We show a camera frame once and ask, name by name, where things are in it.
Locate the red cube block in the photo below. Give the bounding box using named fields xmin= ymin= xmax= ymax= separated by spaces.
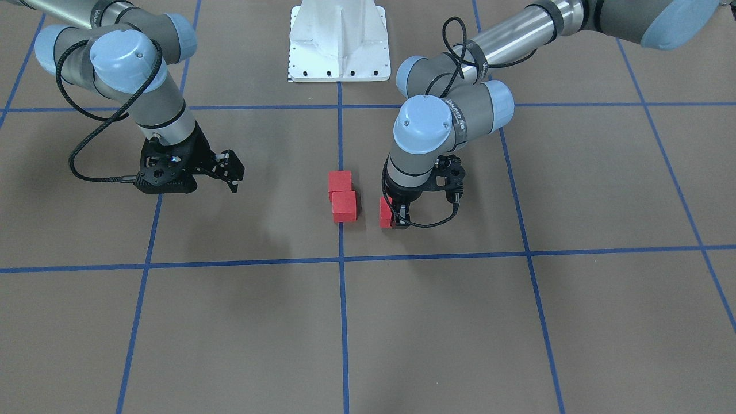
xmin=328 ymin=170 xmax=352 ymax=202
xmin=379 ymin=197 xmax=393 ymax=229
xmin=331 ymin=190 xmax=358 ymax=223

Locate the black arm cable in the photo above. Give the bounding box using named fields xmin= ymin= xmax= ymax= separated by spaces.
xmin=55 ymin=39 xmax=164 ymax=183

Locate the white column pedestal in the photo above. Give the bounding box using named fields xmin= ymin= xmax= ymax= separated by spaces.
xmin=287 ymin=1 xmax=392 ymax=82

